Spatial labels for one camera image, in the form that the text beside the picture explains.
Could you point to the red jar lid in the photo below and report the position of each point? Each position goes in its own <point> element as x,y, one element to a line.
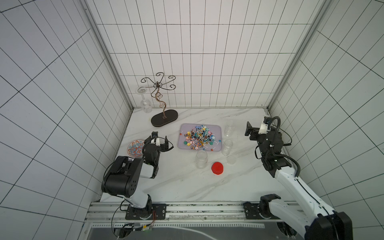
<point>217,168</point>

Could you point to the patterned red blue bowl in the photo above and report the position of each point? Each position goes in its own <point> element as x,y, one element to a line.
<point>135,148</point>

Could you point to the red lid candy jar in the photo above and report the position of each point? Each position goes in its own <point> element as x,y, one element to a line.
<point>201,159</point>

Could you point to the hanging wine glass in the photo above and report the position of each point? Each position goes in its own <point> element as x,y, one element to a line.
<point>146,105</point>

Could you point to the small clear jar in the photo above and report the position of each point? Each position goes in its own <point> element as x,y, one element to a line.
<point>227,147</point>

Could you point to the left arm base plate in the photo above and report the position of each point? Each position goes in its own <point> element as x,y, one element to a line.
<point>153,211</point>

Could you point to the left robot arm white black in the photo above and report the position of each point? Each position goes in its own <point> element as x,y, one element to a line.
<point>121,178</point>

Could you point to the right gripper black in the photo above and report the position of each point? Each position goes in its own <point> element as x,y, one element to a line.
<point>254,130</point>

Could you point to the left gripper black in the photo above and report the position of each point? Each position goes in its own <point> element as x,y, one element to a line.
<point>164,146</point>

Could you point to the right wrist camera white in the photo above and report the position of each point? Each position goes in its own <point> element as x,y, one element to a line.
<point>264,129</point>

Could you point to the lilac plastic tray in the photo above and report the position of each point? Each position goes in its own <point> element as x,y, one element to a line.
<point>200,137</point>

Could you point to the aluminium mounting rail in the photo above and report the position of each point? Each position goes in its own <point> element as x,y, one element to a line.
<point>178,214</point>

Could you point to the clear jar with colourful candies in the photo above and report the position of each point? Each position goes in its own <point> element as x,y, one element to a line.
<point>229,128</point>

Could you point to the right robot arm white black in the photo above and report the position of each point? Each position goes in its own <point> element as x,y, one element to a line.
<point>317,220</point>

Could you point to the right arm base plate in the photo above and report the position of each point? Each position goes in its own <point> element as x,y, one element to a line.
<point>252,212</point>

